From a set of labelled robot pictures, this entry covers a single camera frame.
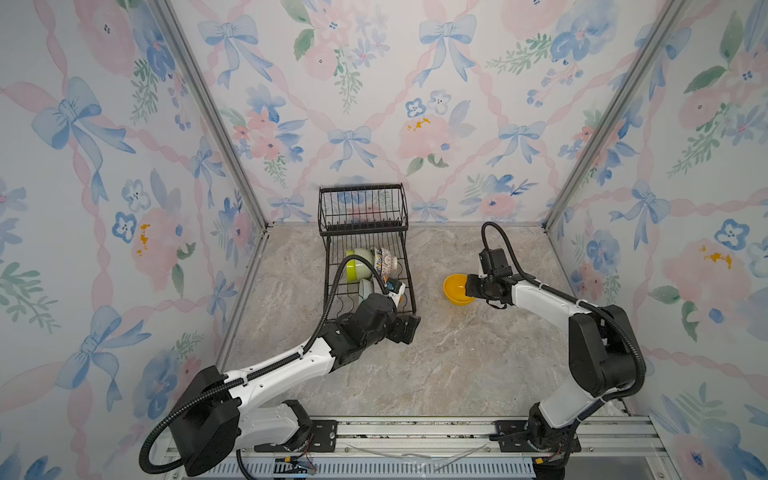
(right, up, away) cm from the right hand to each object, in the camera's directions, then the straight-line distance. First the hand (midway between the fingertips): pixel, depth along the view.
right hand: (475, 284), depth 96 cm
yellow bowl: (-6, -2, +2) cm, 7 cm away
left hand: (-23, -6, -17) cm, 29 cm away
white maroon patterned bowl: (-28, +7, +1) cm, 28 cm away
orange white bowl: (-25, -1, -25) cm, 36 cm away
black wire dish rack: (-36, +24, +12) cm, 45 cm away
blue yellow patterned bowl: (-31, +8, -1) cm, 32 cm away
